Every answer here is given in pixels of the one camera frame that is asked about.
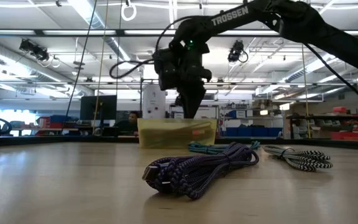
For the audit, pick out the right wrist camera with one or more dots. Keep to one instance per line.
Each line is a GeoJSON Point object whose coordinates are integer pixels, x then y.
{"type": "Point", "coordinates": [169, 81]}

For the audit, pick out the blue storage bin row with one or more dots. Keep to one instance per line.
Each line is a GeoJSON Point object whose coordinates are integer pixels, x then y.
{"type": "Point", "coordinates": [253, 131]}

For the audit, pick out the red crate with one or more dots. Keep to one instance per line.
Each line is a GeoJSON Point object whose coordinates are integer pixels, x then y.
{"type": "Point", "coordinates": [43, 123]}

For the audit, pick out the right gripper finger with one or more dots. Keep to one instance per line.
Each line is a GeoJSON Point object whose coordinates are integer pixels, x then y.
{"type": "Point", "coordinates": [197, 99]}
{"type": "Point", "coordinates": [187, 99]}

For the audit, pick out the small red box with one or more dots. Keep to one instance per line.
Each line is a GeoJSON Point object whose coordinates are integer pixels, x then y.
{"type": "Point", "coordinates": [340, 110]}

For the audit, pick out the black computer monitor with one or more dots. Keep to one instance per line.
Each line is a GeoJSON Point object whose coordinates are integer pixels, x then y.
{"type": "Point", "coordinates": [98, 107]}

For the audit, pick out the white cabinet box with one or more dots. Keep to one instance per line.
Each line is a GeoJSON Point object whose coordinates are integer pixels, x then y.
{"type": "Point", "coordinates": [154, 99]}

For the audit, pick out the blue crate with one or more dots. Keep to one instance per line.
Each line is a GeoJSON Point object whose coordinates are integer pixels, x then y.
{"type": "Point", "coordinates": [59, 119]}

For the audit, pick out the black aluminium table frame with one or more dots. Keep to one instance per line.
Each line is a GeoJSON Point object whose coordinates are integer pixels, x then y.
{"type": "Point", "coordinates": [42, 140]}

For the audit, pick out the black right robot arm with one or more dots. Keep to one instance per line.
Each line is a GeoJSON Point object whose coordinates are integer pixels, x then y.
{"type": "Point", "coordinates": [322, 31]}

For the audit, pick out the metal shelf rack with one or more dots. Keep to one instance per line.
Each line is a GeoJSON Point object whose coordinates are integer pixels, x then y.
{"type": "Point", "coordinates": [253, 117]}

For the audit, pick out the black ceiling camera rig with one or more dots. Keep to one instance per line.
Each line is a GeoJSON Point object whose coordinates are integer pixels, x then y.
{"type": "Point", "coordinates": [34, 49]}
{"type": "Point", "coordinates": [236, 51]}

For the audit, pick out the yellow translucent plastic bin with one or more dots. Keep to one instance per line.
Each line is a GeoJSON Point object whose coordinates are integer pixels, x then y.
{"type": "Point", "coordinates": [166, 138]}

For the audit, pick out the teal zip tie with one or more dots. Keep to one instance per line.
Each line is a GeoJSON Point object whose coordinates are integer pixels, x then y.
{"type": "Point", "coordinates": [255, 144]}

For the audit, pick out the red storage bin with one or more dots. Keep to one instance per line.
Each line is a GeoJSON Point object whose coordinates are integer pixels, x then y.
{"type": "Point", "coordinates": [346, 136]}

